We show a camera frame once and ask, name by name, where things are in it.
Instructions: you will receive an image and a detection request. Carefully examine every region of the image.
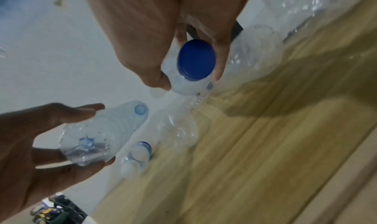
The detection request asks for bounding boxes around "clear bottle with blue cap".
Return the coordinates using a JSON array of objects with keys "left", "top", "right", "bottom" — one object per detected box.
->
[{"left": 160, "top": 39, "right": 218, "bottom": 96}]

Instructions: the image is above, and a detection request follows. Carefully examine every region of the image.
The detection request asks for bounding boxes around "large clear plastic bottle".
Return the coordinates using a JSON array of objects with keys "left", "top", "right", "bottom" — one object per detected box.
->
[{"left": 227, "top": 25, "right": 284, "bottom": 84}]

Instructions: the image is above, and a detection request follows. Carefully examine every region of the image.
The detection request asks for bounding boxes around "crushed clear bottle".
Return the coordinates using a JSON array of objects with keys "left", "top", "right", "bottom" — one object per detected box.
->
[{"left": 59, "top": 100, "right": 150, "bottom": 167}]

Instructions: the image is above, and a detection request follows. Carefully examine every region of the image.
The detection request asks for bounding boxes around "dark clutter with yellow parts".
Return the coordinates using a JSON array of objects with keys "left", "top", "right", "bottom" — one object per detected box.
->
[{"left": 29, "top": 193, "right": 89, "bottom": 224}]

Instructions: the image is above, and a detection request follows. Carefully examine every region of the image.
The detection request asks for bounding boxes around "clear bottle with white cap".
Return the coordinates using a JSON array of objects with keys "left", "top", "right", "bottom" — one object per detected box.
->
[{"left": 120, "top": 141, "right": 153, "bottom": 178}]

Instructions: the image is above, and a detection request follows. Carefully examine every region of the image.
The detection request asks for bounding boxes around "empty clear plastic bottle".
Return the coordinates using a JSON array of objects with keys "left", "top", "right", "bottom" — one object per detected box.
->
[{"left": 148, "top": 94, "right": 208, "bottom": 150}]

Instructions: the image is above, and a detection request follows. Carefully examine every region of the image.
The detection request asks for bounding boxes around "pile of clear plastic bottles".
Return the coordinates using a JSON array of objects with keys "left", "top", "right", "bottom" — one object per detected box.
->
[{"left": 256, "top": 0, "right": 336, "bottom": 36}]

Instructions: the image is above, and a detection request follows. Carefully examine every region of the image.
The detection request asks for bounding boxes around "person's right hand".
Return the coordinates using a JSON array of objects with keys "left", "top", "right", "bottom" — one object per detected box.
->
[{"left": 79, "top": 0, "right": 257, "bottom": 91}]

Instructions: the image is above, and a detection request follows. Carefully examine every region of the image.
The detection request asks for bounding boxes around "person's left hand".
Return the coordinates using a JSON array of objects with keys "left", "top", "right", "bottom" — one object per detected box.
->
[{"left": 0, "top": 102, "right": 116, "bottom": 217}]

